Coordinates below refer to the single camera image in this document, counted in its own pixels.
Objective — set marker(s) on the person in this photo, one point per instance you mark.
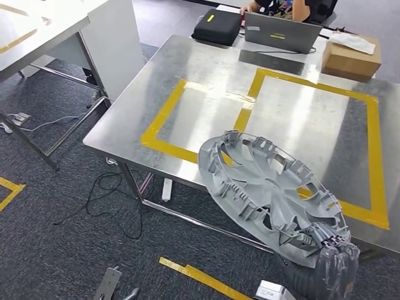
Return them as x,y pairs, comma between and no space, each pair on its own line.
275,5

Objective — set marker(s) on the grey plastic wheel hubcap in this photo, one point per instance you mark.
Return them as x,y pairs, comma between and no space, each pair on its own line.
266,182

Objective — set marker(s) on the yellow floor tape frame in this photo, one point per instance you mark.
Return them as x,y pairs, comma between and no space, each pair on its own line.
203,277
16,188

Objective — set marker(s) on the grey floor socket box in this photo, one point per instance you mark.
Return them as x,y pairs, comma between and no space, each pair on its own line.
20,119

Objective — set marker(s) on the person's left forearm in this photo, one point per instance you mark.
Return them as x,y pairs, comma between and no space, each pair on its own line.
300,10

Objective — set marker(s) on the dark robot left foot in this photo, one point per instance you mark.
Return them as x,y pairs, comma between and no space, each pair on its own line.
108,285

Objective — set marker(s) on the person's right hand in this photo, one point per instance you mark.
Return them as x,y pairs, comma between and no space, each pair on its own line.
247,9

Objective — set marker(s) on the white desk with metal legs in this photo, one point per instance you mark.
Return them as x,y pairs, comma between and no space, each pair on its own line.
109,41

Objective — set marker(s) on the white table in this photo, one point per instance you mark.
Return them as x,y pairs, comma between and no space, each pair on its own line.
326,31

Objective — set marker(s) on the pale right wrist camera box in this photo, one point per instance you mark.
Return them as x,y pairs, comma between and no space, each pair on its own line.
272,290

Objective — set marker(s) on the steel workbench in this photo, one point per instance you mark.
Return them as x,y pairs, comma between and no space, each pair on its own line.
175,62

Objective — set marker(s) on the brown cardboard box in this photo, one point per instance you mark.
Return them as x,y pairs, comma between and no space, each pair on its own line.
349,66

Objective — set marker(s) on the grey laptop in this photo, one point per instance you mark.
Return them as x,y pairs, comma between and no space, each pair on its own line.
281,35

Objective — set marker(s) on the white cloth bag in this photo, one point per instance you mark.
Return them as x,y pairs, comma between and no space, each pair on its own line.
353,42

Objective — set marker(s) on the black zip case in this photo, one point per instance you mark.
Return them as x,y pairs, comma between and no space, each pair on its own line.
215,27

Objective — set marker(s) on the white power strip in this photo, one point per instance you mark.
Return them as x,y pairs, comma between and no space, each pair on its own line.
167,189

